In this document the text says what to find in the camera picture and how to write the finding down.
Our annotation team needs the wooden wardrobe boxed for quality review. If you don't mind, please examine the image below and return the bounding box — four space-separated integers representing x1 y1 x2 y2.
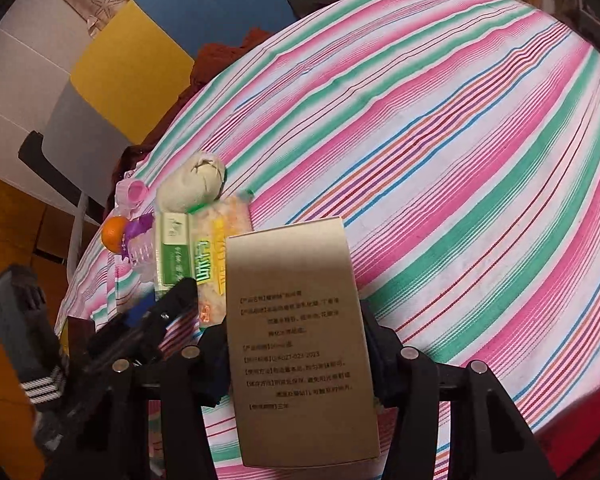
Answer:
0 167 103 461

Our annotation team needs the cream sock ball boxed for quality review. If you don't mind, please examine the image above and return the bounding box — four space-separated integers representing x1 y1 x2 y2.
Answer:
157 152 228 213

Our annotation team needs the orange mandarin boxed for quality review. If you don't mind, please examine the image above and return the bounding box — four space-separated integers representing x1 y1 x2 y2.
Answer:
101 216 131 253

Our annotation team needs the dark grey striped object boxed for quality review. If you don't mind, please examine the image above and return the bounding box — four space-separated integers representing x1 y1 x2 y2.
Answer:
0 265 70 411

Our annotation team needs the grey yellow blue chair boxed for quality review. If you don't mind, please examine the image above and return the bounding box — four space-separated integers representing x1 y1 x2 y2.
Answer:
45 0 361 281

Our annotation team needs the orange white snack packet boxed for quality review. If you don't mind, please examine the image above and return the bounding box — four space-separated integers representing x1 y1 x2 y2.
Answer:
187 190 253 331

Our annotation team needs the black rolled mat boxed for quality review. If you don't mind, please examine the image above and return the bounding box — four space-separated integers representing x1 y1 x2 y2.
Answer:
19 131 106 223

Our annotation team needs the beige cardboard box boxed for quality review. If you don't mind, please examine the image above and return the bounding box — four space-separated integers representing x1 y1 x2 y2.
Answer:
225 216 381 470

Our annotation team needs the pink transparent clip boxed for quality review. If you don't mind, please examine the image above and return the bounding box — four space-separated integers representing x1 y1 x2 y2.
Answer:
125 237 157 267

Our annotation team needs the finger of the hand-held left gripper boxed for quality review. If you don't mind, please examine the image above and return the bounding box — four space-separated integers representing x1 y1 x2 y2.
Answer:
152 279 199 323
86 306 167 362

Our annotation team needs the striped tablecloth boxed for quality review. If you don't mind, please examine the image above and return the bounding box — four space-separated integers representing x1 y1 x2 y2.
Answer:
55 0 600 480

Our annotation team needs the red garment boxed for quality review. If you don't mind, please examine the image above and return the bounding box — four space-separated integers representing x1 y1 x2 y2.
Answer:
530 385 600 480

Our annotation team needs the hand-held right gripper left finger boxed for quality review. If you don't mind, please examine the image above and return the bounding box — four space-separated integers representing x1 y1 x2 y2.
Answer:
45 330 238 480

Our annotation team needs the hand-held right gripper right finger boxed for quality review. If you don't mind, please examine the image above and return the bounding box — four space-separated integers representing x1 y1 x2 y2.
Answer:
360 300 558 480

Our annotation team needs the green label packet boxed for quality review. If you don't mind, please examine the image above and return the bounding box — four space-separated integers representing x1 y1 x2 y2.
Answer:
152 210 196 298

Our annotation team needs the purple plastic toy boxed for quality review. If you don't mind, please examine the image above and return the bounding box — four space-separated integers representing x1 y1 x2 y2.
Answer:
122 214 156 256

